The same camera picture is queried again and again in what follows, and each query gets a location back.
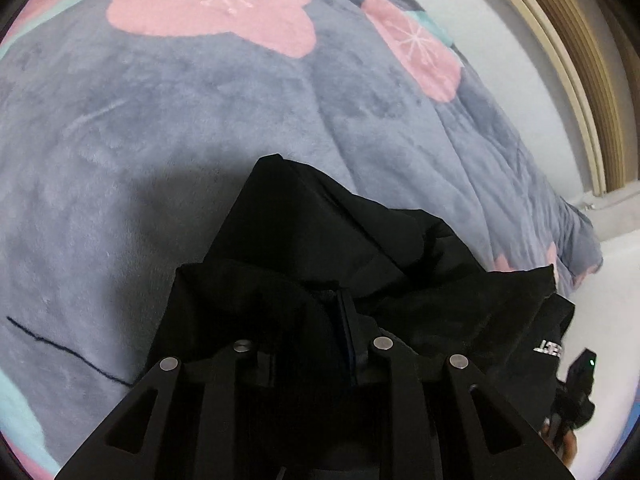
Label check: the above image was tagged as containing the black hooded jacket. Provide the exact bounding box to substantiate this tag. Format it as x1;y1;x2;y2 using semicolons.
150;155;573;479

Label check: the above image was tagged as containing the person's right hand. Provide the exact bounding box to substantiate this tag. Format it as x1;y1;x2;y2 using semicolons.
539;418;578;469

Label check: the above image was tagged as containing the grey floral bed blanket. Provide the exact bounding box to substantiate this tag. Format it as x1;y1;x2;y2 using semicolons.
1;0;602;479

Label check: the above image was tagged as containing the wooden slatted headboard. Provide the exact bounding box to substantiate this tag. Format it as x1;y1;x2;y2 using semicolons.
506;0;639;195

